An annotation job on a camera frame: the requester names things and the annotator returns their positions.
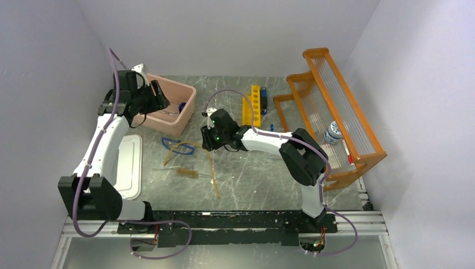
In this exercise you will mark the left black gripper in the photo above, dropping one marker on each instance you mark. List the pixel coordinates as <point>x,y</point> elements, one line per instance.
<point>158,102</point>

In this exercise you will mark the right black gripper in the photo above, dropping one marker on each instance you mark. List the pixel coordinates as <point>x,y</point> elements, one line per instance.
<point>208,142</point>

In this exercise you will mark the blue base graduated cylinder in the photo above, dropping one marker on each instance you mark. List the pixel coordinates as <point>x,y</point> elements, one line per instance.
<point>181,106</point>

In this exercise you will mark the tan rubber tubing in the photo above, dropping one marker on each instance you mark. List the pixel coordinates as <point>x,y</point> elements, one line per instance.
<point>208,155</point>

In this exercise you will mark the blue safety glasses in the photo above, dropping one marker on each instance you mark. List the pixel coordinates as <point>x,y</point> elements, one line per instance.
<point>175,147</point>

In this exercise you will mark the brown test tube brush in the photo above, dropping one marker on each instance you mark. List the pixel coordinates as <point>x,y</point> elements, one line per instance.
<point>190,173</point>

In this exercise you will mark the metal forceps scissors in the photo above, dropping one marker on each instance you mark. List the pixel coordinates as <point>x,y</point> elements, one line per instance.
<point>169,112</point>

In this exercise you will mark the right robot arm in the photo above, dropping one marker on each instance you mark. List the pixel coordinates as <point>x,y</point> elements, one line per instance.
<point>305,160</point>

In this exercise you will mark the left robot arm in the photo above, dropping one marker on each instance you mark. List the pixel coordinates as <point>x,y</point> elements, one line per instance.
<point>89,193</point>

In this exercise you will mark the pink plastic bin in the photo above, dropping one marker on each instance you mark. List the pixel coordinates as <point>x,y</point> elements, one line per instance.
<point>176,92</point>

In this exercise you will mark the yellow test tube rack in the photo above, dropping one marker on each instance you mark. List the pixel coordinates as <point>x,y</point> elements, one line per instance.
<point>251,106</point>

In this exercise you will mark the white plastic lid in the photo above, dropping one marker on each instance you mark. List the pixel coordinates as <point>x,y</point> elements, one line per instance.
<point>129,167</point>

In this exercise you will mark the orange wooden shelf rack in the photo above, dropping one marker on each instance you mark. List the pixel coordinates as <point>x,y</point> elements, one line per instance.
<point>322,96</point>

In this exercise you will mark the white blue small jar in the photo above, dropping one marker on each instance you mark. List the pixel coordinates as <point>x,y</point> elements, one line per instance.
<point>333,134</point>

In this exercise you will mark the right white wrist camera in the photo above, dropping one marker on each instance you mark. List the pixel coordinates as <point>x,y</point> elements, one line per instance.
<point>208,112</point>

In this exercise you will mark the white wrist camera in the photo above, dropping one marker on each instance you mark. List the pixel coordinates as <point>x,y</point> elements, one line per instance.
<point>208,112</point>
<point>141,71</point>

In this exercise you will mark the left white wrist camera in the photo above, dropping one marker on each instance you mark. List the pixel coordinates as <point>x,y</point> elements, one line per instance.
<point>141,71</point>

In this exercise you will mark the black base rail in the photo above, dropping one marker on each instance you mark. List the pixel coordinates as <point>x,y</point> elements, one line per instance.
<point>231,227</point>

